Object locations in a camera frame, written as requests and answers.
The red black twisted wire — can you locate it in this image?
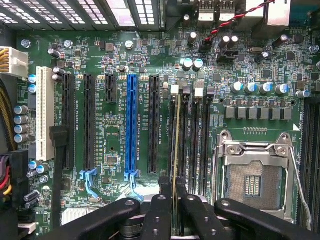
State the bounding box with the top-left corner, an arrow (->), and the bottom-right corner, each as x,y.
203,0 -> 277,43

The white power connector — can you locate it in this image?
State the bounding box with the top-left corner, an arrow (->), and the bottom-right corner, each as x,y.
0,46 -> 29,81

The silver USB port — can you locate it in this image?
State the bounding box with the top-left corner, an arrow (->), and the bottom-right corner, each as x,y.
218,0 -> 236,22
197,0 -> 216,22

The light blue slot clip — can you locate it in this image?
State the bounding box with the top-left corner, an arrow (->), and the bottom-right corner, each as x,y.
79,167 -> 101,202
123,169 -> 145,203

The white PCI expansion slot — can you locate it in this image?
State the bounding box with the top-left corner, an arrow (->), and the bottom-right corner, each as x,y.
36,66 -> 57,162

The RAM slot with black latch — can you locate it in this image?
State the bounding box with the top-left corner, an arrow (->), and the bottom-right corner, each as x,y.
201,87 -> 216,198
180,86 -> 191,181

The short black expansion slot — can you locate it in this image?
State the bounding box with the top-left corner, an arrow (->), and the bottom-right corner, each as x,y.
104,73 -> 118,103

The silver network port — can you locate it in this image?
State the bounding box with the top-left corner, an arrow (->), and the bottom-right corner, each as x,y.
265,0 -> 291,27

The silver wire locking lever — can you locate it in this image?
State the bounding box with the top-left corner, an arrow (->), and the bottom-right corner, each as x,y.
288,146 -> 313,232

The white finned heat sink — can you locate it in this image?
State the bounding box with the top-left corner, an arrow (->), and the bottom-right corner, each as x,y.
61,206 -> 91,226

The silver CPU socket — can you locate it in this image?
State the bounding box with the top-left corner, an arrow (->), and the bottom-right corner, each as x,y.
214,129 -> 302,225

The yellow black cable bundle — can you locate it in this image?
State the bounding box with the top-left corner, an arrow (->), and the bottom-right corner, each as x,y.
0,77 -> 19,152

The green PC motherboard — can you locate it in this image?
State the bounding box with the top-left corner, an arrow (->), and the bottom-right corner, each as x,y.
16,14 -> 320,228

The RAM slot with white latch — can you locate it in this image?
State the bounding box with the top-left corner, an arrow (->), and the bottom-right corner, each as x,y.
190,87 -> 205,197
167,84 -> 181,181

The long black expansion slot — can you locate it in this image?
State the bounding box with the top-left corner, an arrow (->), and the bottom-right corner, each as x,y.
61,72 -> 76,171
83,73 -> 97,171
148,74 -> 161,175

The black RAM slot bank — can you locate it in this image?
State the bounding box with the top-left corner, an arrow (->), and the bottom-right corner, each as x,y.
298,96 -> 320,232

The black fan header connector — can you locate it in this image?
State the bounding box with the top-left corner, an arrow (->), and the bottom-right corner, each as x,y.
216,48 -> 240,63

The blue expansion slot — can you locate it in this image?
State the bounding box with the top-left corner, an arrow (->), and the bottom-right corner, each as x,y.
124,72 -> 140,175

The silver blue capacitor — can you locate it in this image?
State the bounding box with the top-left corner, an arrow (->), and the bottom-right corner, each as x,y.
13,124 -> 30,135
13,133 -> 30,144
295,89 -> 313,99
230,81 -> 245,95
13,105 -> 30,116
192,58 -> 204,73
244,82 -> 258,95
274,83 -> 290,96
182,57 -> 193,72
13,114 -> 30,125
258,82 -> 274,95

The black power connector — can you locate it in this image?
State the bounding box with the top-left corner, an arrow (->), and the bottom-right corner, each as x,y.
0,149 -> 30,210

